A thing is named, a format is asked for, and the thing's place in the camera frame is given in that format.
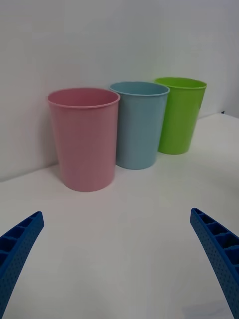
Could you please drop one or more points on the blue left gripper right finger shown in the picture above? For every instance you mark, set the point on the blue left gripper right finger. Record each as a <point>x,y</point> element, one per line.
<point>221,254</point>

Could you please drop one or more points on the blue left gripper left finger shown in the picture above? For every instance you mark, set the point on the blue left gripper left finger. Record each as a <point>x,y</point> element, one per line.
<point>17,254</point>

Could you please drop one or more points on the pink plastic bin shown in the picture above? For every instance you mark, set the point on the pink plastic bin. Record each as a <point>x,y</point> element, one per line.
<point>84,144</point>

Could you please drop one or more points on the green plastic bin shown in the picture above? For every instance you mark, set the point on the green plastic bin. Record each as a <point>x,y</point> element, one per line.
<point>181,119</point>

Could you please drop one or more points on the pale blue plastic bin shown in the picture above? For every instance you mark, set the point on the pale blue plastic bin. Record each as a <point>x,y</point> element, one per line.
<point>139,129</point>

